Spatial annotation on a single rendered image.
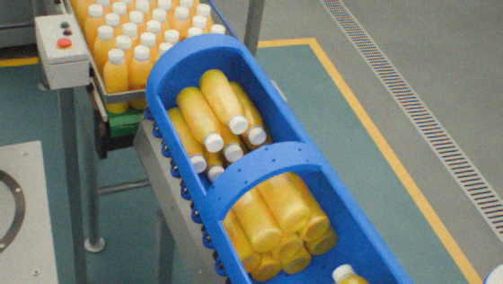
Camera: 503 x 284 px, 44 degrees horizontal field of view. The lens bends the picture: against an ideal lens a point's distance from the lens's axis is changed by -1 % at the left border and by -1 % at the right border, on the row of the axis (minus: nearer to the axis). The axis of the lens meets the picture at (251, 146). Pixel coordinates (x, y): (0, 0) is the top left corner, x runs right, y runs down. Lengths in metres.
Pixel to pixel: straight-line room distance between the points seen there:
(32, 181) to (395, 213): 1.94
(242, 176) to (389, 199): 1.87
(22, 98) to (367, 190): 1.74
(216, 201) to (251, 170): 0.09
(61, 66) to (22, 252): 0.59
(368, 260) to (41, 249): 0.62
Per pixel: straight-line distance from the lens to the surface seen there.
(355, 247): 1.31
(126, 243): 2.62
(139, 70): 1.71
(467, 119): 3.68
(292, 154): 1.20
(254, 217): 1.22
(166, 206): 1.59
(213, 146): 1.39
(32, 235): 1.25
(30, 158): 1.40
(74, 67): 1.68
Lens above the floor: 2.02
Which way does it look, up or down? 41 degrees down
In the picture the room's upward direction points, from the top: 10 degrees clockwise
